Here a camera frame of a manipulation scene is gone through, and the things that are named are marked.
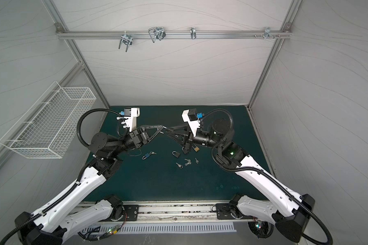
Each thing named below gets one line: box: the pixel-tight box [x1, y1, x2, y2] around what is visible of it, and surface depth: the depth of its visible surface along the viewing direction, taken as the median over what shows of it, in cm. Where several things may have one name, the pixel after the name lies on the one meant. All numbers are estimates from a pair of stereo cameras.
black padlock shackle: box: [171, 150, 181, 159], surface depth 96 cm
